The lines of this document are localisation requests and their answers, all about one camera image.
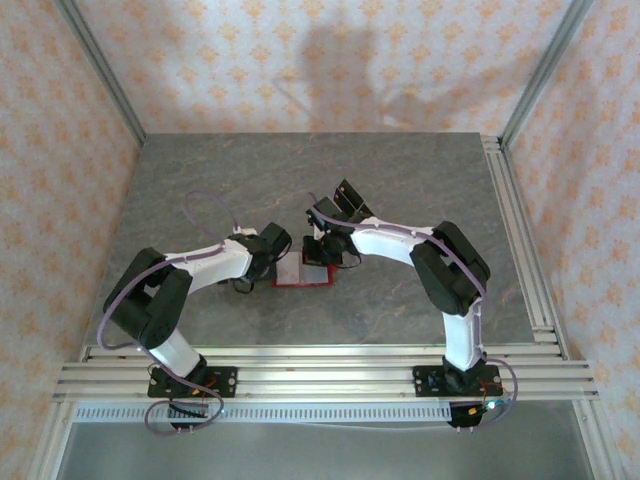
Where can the red leather card holder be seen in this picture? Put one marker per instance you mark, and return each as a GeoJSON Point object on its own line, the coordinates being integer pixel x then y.
{"type": "Point", "coordinates": [315, 277]}

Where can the pink credit card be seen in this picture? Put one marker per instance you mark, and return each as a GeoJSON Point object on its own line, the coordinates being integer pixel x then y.
{"type": "Point", "coordinates": [289, 270]}

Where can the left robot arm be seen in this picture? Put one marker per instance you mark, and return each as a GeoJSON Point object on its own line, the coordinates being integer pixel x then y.
{"type": "Point", "coordinates": [150, 310]}

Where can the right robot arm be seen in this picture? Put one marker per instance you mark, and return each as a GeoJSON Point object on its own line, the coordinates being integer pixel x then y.
{"type": "Point", "coordinates": [450, 270]}

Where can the black credit card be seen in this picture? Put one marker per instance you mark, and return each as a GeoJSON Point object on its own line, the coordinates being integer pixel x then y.
{"type": "Point", "coordinates": [352, 191]}
{"type": "Point", "coordinates": [350, 205]}
{"type": "Point", "coordinates": [368, 210]}

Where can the clear acrylic card stand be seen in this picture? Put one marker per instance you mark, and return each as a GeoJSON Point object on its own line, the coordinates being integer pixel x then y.
{"type": "Point", "coordinates": [361, 204]}

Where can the black electronics board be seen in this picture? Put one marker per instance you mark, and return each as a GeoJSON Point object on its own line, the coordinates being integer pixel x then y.
{"type": "Point", "coordinates": [465, 417]}
{"type": "Point", "coordinates": [187, 412]}

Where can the grey metal lower panel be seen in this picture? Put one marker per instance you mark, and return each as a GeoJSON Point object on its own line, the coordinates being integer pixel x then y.
{"type": "Point", "coordinates": [325, 452]}

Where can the wide aluminium base rail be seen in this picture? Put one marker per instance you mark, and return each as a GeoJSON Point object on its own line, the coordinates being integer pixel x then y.
{"type": "Point", "coordinates": [325, 380]}

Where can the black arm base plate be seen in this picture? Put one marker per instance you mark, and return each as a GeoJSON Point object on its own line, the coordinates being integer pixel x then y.
{"type": "Point", "coordinates": [425, 382]}
{"type": "Point", "coordinates": [227, 381]}

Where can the aluminium side rail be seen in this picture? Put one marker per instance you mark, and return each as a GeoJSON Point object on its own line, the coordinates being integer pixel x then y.
{"type": "Point", "coordinates": [515, 240]}

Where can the aluminium frame post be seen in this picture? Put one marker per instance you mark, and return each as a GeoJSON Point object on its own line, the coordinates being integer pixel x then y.
{"type": "Point", "coordinates": [540, 70]}
{"type": "Point", "coordinates": [107, 80]}

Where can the aluminium frame leg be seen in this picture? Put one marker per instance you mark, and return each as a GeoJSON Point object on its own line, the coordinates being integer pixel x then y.
{"type": "Point", "coordinates": [590, 445]}
{"type": "Point", "coordinates": [52, 445]}

